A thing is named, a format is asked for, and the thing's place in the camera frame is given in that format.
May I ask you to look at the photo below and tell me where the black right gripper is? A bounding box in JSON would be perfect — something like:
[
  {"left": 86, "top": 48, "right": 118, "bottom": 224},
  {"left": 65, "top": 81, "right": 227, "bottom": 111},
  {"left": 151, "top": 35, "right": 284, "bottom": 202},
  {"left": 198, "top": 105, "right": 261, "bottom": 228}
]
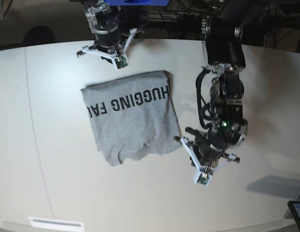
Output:
[{"left": 94, "top": 28, "right": 127, "bottom": 64}]

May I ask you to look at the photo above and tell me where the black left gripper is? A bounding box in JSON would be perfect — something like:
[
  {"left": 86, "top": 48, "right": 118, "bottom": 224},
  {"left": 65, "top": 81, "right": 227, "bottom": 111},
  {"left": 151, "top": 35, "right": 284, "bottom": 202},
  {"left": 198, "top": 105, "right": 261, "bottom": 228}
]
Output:
[{"left": 185, "top": 127, "right": 228, "bottom": 171}]

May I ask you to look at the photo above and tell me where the grey T-shirt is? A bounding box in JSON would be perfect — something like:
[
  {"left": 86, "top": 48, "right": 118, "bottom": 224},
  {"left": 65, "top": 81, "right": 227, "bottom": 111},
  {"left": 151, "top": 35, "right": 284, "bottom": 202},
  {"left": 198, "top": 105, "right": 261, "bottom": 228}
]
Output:
[{"left": 81, "top": 71, "right": 181, "bottom": 166}]

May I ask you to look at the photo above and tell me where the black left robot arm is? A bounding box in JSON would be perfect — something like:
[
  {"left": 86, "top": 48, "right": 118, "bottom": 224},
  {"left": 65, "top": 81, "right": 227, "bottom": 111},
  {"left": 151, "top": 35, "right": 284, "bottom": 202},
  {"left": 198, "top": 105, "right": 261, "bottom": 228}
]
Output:
[{"left": 186, "top": 0, "right": 268, "bottom": 174}]

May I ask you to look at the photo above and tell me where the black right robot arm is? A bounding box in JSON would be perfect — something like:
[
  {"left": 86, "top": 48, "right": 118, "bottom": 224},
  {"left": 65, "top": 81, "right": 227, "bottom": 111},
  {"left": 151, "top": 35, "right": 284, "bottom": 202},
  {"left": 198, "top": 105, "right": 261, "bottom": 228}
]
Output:
[{"left": 77, "top": 0, "right": 128, "bottom": 69}]

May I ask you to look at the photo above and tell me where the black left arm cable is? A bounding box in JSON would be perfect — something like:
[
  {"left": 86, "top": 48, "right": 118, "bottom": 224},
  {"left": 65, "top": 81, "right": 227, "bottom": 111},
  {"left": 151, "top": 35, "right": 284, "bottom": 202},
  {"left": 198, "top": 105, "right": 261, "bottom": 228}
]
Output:
[{"left": 195, "top": 67, "right": 215, "bottom": 130}]

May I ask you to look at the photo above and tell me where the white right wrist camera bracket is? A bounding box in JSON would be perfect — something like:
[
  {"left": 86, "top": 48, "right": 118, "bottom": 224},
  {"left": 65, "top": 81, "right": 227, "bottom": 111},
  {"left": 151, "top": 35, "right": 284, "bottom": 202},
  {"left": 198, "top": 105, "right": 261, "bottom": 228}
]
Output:
[{"left": 76, "top": 28, "right": 144, "bottom": 70}]

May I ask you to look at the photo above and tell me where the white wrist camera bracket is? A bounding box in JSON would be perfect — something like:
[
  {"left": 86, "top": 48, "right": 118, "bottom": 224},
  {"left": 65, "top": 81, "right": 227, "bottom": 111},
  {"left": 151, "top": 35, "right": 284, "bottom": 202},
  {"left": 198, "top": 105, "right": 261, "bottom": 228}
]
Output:
[
  {"left": 174, "top": 136, "right": 240, "bottom": 187},
  {"left": 76, "top": 28, "right": 144, "bottom": 70}
]

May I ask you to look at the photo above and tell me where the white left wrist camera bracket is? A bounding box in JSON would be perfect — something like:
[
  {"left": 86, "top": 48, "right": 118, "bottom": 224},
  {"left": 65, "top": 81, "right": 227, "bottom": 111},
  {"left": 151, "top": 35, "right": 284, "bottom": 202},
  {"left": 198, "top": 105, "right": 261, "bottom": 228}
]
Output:
[{"left": 174, "top": 136, "right": 240, "bottom": 187}]

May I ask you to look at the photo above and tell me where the tablet with dark frame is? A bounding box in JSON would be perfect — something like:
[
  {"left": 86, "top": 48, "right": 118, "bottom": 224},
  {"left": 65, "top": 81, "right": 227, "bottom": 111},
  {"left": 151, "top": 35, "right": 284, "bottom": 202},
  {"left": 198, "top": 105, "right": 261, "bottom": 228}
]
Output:
[{"left": 287, "top": 201, "right": 300, "bottom": 231}]

